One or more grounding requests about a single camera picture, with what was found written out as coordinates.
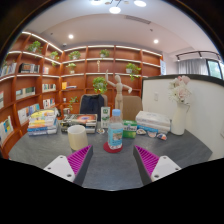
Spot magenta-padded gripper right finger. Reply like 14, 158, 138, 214
133, 144, 183, 186

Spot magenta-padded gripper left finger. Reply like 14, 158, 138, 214
43, 144, 95, 187

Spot clear blue-capped water bottle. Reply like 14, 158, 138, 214
107, 108, 124, 151

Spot cream plastic cup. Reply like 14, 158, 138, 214
67, 124, 89, 152

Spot blue wrapped paper pack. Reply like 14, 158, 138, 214
137, 124, 169, 135

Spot white wrapped paper pack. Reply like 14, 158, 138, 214
136, 120, 171, 132
135, 110, 172, 128

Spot stack of colourful books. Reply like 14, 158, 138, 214
27, 109, 59, 137

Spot white ceramic jug vase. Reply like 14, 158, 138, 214
170, 101, 191, 136

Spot green white tissue box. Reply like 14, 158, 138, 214
122, 119, 138, 139

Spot stack of dark-covered books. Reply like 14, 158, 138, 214
59, 113, 99, 134

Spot tan upholstered chair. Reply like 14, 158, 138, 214
122, 95, 144, 122

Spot chair with dark jacket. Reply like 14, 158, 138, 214
79, 93, 108, 122

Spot pink white flower bouquet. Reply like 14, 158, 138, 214
167, 75, 192, 106

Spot wooden artist mannequin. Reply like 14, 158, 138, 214
104, 69, 133, 113

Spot grey window curtain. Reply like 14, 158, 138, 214
178, 58, 209, 76

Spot ceiling air vent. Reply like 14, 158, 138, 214
124, 14, 152, 25

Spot wooden wall shelf unit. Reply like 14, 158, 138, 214
0, 30, 168, 158

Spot black curtain rail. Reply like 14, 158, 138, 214
175, 49, 223, 63

